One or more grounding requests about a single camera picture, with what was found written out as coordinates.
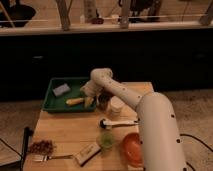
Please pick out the grey sponge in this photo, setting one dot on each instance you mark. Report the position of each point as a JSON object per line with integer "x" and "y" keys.
{"x": 60, "y": 90}

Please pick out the white plastic cup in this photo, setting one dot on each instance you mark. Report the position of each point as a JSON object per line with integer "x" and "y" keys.
{"x": 116, "y": 105}

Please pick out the green plastic tray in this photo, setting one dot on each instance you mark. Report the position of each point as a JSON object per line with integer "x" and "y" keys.
{"x": 57, "y": 104}

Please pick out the dark glass jar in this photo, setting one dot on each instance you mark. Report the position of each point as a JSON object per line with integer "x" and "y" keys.
{"x": 103, "y": 100}

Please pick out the green cup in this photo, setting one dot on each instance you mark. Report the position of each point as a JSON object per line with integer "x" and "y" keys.
{"x": 105, "y": 140}

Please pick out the pile of nuts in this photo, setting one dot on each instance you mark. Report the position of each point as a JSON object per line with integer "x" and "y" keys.
{"x": 44, "y": 147}

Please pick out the silver fork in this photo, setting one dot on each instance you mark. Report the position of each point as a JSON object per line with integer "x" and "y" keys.
{"x": 44, "y": 158}

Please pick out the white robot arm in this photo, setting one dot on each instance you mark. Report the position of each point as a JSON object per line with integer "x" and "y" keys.
{"x": 158, "y": 129}

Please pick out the wooden block eraser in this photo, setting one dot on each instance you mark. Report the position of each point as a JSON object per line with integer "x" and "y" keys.
{"x": 87, "y": 153}

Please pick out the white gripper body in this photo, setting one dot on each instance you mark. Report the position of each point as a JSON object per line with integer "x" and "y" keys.
{"x": 91, "y": 89}

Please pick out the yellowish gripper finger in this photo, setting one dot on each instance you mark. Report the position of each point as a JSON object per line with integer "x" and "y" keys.
{"x": 88, "y": 101}

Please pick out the orange bowl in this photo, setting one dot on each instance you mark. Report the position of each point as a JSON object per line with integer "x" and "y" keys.
{"x": 130, "y": 148}

